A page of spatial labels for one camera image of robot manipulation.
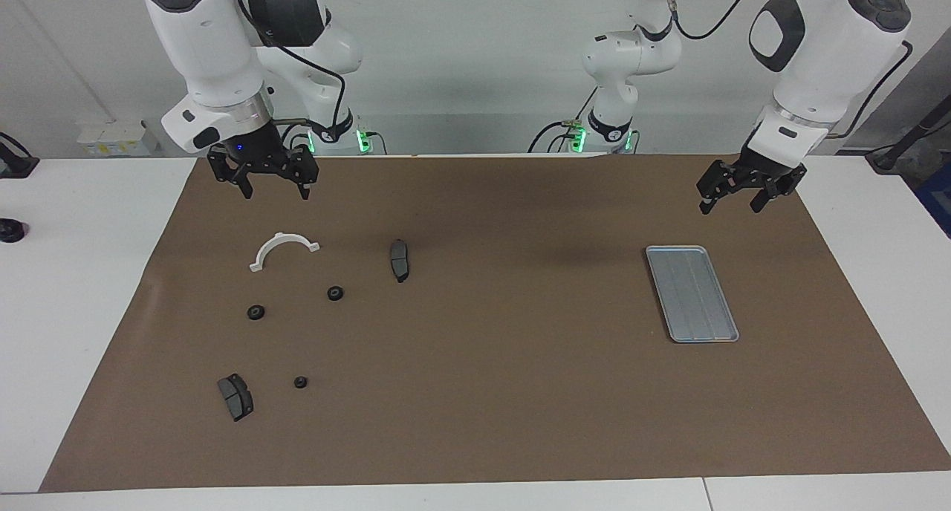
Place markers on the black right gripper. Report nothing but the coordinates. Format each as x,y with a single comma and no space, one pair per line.
260,153

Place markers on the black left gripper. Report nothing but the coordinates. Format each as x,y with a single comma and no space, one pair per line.
754,171

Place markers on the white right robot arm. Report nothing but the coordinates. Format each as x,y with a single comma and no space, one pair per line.
200,43

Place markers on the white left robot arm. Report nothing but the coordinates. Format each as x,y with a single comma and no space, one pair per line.
817,58

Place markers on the silver metal tray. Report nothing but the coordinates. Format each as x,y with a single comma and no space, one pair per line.
692,294

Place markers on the narrow dark grey brake pad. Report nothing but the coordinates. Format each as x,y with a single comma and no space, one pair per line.
400,260

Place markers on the black stand leg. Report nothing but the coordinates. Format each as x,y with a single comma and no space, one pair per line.
906,138

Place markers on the blue box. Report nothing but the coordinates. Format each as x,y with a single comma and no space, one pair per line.
937,199

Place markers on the wide dark grey brake pad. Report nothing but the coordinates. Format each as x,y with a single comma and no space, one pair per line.
236,398

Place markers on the black round knob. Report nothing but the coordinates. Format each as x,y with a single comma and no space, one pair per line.
10,231

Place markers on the brown table mat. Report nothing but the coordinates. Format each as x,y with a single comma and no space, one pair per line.
490,392

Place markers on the white semicircular plastic bracket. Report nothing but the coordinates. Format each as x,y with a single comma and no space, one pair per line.
269,247

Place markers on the black clamp mount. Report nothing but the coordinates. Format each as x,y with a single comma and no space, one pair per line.
15,163

